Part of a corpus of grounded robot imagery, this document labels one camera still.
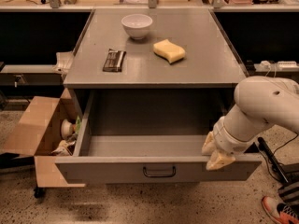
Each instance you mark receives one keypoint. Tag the black bar on floor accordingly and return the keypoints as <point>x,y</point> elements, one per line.
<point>270,155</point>

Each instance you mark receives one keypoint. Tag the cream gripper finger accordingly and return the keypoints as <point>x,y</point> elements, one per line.
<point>209,145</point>
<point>219,159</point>

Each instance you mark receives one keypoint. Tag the grey drawer cabinet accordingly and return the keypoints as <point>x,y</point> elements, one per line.
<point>209,63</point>

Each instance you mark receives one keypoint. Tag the grey top drawer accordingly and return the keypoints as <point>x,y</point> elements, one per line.
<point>149,136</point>

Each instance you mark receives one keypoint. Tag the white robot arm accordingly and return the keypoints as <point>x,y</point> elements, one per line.
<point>260,103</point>

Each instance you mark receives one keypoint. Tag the white power strip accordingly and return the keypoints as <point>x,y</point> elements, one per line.
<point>288,65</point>

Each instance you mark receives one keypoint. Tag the yellow sponge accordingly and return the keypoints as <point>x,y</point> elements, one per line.
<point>169,51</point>

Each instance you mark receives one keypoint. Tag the dark snack bar wrapper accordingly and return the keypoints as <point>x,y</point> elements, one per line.
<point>113,62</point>

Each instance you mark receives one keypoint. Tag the cardboard box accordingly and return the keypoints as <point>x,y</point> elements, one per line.
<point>38,133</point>

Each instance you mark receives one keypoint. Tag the orange sneaker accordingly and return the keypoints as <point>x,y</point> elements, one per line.
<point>280,213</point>

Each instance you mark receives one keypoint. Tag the white cup in box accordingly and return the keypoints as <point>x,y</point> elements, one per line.
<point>67,129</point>

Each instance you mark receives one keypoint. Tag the white bowl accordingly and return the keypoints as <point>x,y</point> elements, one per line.
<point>137,26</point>

